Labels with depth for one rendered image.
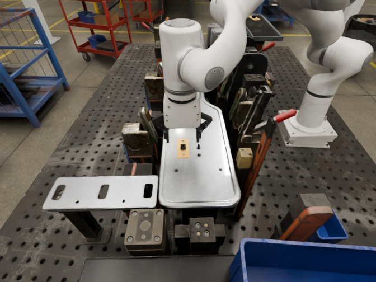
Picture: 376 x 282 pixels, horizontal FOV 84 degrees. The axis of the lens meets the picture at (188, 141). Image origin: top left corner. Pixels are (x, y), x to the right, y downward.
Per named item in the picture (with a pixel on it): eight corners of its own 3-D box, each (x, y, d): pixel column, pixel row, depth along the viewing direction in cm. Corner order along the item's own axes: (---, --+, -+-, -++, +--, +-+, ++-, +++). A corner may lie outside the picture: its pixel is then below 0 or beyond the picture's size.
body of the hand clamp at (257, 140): (225, 189, 91) (239, 129, 66) (240, 188, 91) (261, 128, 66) (227, 201, 87) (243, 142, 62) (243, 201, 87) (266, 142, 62)
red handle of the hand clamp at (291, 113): (239, 127, 64) (292, 103, 58) (242, 131, 65) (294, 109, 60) (242, 136, 61) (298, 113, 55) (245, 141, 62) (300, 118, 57)
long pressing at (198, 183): (172, 31, 151) (172, 28, 150) (203, 31, 151) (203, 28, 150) (156, 209, 53) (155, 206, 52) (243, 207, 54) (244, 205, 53)
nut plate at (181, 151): (177, 139, 70) (177, 136, 69) (188, 139, 70) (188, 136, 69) (177, 158, 64) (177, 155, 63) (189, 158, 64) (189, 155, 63)
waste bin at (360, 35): (318, 64, 333) (342, 12, 282) (352, 65, 331) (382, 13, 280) (332, 80, 298) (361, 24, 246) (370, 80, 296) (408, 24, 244)
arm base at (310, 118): (322, 112, 116) (335, 81, 103) (333, 135, 102) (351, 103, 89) (285, 111, 119) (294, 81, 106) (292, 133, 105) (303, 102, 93)
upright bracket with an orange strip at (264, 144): (234, 214, 83) (268, 115, 47) (237, 214, 83) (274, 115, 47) (235, 221, 80) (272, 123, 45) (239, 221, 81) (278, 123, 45)
